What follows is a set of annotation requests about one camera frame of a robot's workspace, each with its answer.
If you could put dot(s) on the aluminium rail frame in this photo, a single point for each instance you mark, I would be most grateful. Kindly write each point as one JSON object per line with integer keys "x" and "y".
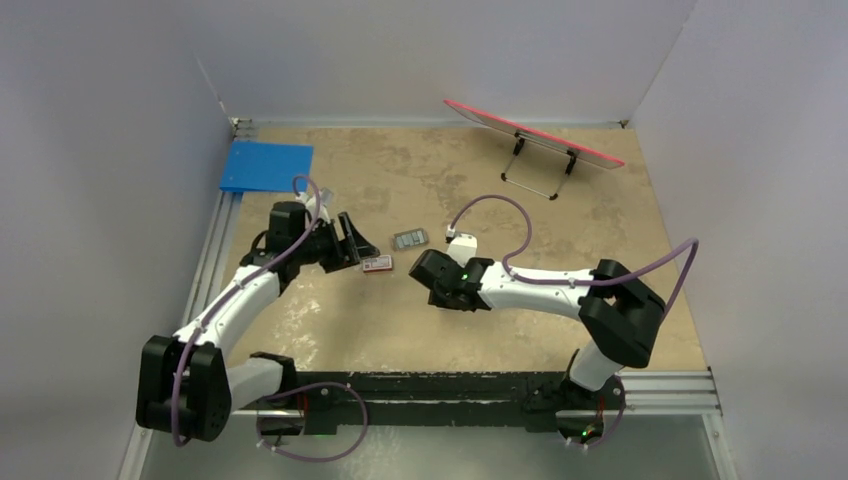
{"x": 669, "y": 426}
{"x": 207, "y": 280}

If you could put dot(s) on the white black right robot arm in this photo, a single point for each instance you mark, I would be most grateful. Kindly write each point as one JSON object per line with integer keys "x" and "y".
{"x": 621, "y": 314}

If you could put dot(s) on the blue plastic board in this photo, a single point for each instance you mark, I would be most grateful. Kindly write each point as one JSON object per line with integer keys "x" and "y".
{"x": 266, "y": 167}

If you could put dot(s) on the aluminium left rail frame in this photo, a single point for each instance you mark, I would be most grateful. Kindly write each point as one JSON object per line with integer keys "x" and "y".
{"x": 207, "y": 280}

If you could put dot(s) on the red tablet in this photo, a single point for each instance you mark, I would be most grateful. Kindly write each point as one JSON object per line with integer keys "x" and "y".
{"x": 487, "y": 119}

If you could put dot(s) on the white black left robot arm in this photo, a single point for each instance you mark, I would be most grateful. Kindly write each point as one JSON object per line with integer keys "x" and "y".
{"x": 185, "y": 386}

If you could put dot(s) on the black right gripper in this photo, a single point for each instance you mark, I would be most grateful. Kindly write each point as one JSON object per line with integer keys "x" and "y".
{"x": 437, "y": 298}

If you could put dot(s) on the aluminium front rail frame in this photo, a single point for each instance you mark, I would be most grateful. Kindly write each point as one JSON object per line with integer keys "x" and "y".
{"x": 669, "y": 426}

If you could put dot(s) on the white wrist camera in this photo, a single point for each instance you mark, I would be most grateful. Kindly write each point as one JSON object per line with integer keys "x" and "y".
{"x": 314, "y": 199}
{"x": 462, "y": 247}

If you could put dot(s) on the red white staple box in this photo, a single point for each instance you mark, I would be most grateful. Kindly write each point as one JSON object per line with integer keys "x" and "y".
{"x": 377, "y": 264}

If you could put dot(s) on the black wire tablet stand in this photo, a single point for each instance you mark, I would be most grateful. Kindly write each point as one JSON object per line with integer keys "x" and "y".
{"x": 540, "y": 165}

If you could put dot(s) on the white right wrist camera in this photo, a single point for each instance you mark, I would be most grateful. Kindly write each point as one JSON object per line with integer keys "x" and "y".
{"x": 462, "y": 247}

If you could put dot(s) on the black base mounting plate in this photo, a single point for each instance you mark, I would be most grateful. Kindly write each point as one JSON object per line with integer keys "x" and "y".
{"x": 536, "y": 401}

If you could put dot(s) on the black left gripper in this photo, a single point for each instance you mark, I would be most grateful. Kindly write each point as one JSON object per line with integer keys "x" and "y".
{"x": 340, "y": 258}

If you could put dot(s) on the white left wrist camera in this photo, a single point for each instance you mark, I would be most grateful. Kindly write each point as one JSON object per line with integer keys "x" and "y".
{"x": 314, "y": 199}

